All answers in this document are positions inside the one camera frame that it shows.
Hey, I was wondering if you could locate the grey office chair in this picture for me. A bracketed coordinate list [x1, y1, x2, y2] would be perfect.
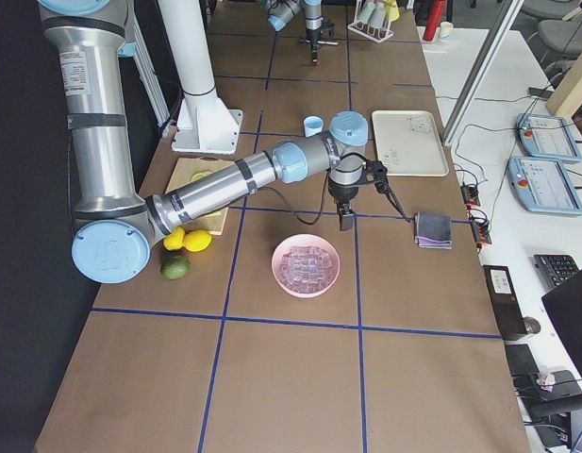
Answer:
[521, 0, 582, 74]

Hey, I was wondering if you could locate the black box device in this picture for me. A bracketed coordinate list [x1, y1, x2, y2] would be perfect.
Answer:
[482, 265, 527, 341]

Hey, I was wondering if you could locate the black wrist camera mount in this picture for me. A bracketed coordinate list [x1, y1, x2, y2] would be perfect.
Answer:
[361, 159, 390, 193]

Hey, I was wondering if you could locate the aluminium frame post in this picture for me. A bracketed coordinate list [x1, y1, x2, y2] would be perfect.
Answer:
[441, 0, 524, 146]

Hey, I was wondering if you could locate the cream bear tray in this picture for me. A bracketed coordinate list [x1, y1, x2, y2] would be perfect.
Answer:
[372, 110, 449, 177]

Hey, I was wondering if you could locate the mint green cup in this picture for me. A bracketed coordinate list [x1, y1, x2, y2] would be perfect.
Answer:
[356, 0, 375, 25]

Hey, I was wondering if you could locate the yellow lemon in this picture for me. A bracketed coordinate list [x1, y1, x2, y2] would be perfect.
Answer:
[162, 226, 186, 251]
[182, 230, 212, 253]

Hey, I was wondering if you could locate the black keyboard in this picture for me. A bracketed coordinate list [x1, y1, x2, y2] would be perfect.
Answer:
[533, 254, 579, 289]

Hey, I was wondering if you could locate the pile of ice cubes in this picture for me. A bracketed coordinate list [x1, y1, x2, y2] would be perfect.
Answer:
[280, 246, 336, 294]

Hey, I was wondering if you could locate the red bottle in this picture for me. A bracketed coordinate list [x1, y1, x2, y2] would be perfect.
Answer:
[423, 0, 446, 42]

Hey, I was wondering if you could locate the lower teach pendant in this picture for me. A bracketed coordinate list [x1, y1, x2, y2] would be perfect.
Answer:
[508, 157, 582, 216]

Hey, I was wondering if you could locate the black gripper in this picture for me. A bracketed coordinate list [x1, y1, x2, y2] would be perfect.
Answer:
[306, 28, 322, 65]
[335, 199, 354, 231]

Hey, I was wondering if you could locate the lower yellow lemon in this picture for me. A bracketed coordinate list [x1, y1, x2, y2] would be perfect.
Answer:
[182, 230, 212, 253]

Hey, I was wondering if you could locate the black phone on desk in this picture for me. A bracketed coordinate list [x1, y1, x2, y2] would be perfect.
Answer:
[527, 87, 554, 100]

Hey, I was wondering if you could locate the black computer mouse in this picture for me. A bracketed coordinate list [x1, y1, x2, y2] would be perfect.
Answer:
[523, 316, 541, 335]

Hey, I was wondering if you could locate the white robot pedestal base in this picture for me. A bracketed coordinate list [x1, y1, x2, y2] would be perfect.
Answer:
[158, 0, 243, 155]

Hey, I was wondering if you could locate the teach pendant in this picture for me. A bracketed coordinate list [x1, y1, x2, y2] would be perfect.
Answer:
[516, 113, 582, 163]
[508, 157, 582, 216]

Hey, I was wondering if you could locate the grey cup on rack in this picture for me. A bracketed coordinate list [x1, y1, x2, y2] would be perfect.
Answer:
[368, 3, 386, 29]

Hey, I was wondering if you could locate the wooden cutting board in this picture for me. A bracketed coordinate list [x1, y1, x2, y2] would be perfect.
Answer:
[165, 157, 233, 236]

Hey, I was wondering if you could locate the yellow cup on rack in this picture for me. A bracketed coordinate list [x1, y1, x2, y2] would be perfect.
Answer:
[383, 0, 401, 24]

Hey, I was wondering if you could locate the white wire cup rack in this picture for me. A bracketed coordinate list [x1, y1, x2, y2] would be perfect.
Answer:
[347, 0, 394, 43]

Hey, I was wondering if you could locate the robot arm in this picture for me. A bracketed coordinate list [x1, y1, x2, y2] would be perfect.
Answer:
[39, 1, 369, 284]
[258, 0, 324, 66]

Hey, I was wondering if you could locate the steel muddler black tip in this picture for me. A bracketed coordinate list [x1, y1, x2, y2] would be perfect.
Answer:
[299, 38, 339, 46]

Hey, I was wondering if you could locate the pink bowl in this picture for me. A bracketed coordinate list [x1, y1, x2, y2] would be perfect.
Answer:
[271, 234, 340, 298]

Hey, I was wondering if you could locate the upper teach pendant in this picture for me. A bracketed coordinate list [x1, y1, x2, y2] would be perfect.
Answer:
[516, 113, 582, 163]

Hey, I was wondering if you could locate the black laptop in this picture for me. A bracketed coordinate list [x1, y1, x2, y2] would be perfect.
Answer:
[542, 270, 582, 377]

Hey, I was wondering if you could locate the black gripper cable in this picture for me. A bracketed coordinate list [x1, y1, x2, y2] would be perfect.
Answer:
[259, 150, 417, 226]

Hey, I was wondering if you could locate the upper yellow lemon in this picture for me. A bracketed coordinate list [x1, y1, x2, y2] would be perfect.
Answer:
[162, 226, 186, 251]

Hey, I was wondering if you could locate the light blue cup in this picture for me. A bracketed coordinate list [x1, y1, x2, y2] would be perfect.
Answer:
[303, 115, 324, 138]

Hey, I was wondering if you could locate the white paper cup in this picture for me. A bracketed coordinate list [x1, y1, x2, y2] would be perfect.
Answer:
[438, 21, 454, 40]

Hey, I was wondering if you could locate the grey folded cloth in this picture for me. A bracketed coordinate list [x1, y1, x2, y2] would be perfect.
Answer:
[414, 211, 453, 250]

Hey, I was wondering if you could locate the orange black usb hub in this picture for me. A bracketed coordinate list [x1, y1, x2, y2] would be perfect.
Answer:
[460, 184, 480, 209]

